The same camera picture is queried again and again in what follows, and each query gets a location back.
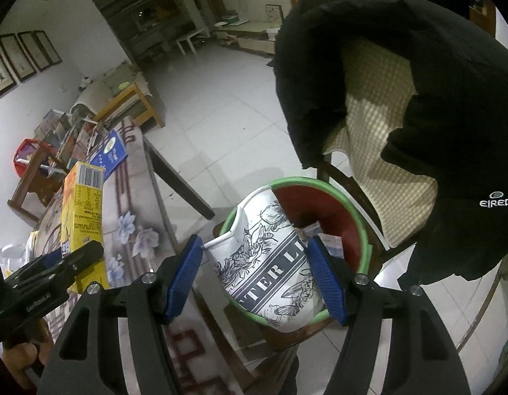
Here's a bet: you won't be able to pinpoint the yellow orange snack box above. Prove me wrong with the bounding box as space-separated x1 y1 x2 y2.
61 160 111 295

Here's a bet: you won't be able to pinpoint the white printed paper cup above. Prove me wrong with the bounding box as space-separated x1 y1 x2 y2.
203 186 323 332

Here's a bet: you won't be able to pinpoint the white blue milk carton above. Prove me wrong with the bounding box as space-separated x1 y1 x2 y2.
296 221 344 259

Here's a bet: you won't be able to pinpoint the green rimmed red trash bin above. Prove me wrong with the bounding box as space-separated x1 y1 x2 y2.
205 177 372 332

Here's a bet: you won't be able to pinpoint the person left hand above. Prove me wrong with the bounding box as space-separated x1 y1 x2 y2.
1 318 54 393

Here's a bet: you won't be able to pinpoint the wooden dining chair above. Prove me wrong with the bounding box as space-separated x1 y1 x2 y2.
8 140 69 225

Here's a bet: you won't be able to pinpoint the red plastic basket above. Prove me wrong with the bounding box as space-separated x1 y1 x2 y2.
13 138 41 177

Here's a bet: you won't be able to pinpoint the blue flat gift box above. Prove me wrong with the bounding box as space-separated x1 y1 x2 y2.
89 129 128 181

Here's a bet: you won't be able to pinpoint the black jacket on chair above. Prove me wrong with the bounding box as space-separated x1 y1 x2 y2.
274 0 508 288

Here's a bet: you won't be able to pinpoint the white small coffee table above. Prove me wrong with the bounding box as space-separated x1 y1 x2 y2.
175 28 211 56

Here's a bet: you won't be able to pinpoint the checkered beige chair cushion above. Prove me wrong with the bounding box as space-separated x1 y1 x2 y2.
324 41 437 247

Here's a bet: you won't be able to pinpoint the low tv cabinet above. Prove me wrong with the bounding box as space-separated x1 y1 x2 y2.
214 18 281 55

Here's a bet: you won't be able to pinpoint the framed wall pictures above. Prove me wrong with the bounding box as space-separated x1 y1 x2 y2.
0 30 62 98

